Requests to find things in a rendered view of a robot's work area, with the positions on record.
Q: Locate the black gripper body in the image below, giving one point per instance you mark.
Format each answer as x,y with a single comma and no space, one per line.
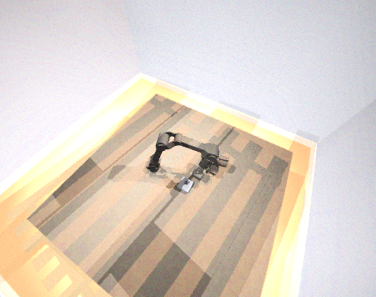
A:
198,174

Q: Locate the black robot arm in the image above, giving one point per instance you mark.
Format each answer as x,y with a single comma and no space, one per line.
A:
209,152

